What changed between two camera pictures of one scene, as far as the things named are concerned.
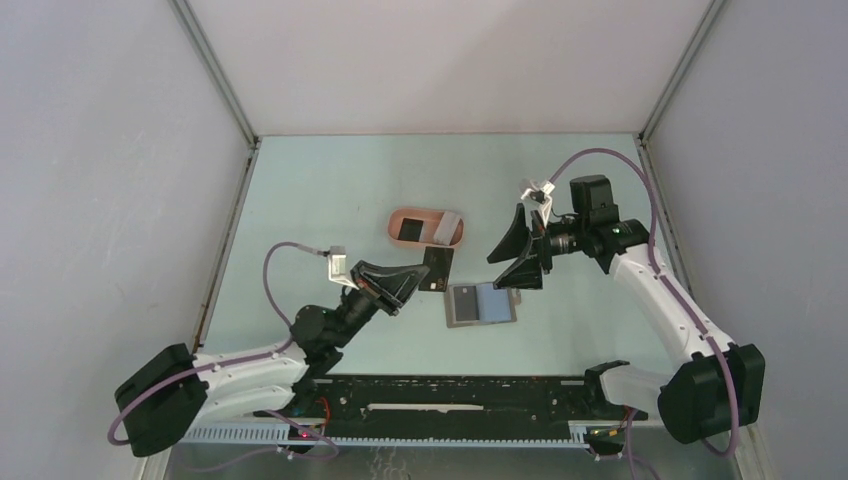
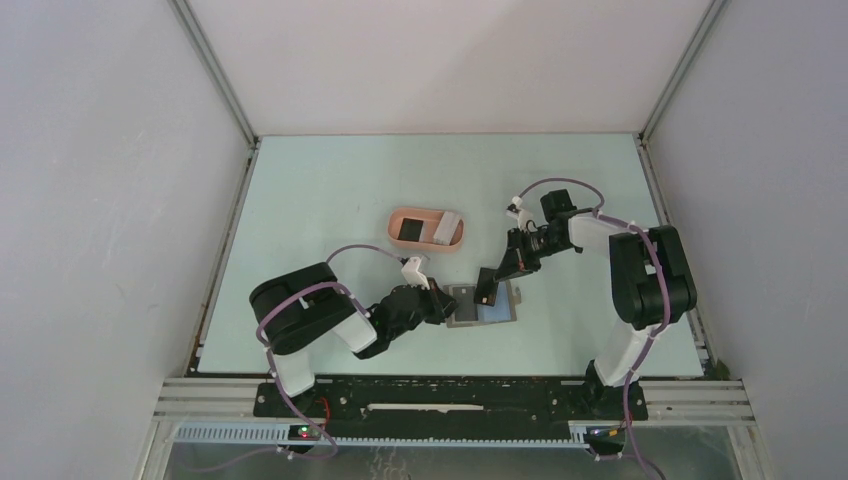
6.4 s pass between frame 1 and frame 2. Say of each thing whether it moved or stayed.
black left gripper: moved
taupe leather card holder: stayed
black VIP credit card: moved
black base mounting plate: stayed
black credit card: stayed
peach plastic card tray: stayed
